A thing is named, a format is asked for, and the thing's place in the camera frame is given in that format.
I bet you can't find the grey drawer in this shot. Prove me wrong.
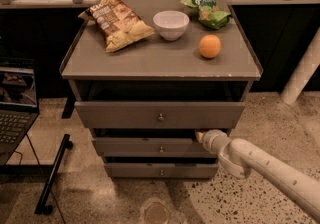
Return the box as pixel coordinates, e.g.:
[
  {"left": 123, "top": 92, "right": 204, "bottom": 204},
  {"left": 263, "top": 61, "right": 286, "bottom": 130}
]
[
  {"left": 92, "top": 137, "right": 217, "bottom": 158},
  {"left": 105, "top": 163, "right": 218, "bottom": 179},
  {"left": 75, "top": 101, "right": 244, "bottom": 129}
]

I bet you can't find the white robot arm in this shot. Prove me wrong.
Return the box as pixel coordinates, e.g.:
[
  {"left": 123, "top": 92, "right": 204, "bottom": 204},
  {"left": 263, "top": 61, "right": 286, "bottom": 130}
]
[{"left": 195, "top": 130, "right": 320, "bottom": 222}]

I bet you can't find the grey drawer cabinet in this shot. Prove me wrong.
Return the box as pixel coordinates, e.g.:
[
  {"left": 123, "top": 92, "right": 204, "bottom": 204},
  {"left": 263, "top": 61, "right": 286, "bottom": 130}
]
[{"left": 59, "top": 0, "right": 264, "bottom": 180}]

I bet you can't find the grey bottom drawer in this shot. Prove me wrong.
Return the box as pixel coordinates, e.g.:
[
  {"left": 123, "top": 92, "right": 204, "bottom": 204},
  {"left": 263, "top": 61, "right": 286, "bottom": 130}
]
[{"left": 105, "top": 163, "right": 218, "bottom": 179}]

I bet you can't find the grey top drawer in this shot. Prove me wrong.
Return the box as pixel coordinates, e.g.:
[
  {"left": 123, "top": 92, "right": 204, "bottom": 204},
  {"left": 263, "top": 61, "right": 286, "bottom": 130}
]
[{"left": 75, "top": 101, "right": 244, "bottom": 129}]

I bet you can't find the orange fruit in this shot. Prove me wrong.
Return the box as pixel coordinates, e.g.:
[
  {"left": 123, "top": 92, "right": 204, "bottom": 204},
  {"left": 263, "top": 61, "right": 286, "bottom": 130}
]
[{"left": 199, "top": 35, "right": 221, "bottom": 59}]

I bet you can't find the white bowl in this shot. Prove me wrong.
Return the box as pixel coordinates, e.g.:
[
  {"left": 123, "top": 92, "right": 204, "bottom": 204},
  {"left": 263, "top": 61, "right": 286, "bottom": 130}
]
[{"left": 153, "top": 10, "right": 189, "bottom": 41}]

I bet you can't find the white diagonal pole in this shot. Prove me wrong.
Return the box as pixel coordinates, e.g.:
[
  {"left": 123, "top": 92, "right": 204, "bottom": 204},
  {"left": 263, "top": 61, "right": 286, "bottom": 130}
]
[{"left": 280, "top": 36, "right": 320, "bottom": 105}]

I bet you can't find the yellow brown chip bag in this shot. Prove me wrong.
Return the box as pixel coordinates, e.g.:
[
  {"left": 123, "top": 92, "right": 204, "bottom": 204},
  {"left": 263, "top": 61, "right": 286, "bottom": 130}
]
[{"left": 79, "top": 0, "right": 154, "bottom": 53}]

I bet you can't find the green snack bag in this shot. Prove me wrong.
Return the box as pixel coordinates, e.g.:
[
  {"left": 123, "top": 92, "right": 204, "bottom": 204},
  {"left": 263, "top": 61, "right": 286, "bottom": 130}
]
[{"left": 178, "top": 0, "right": 231, "bottom": 30}]

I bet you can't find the black laptop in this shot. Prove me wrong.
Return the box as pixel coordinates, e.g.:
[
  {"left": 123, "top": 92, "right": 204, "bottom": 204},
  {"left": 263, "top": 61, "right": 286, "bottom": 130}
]
[{"left": 0, "top": 58, "right": 39, "bottom": 166}]

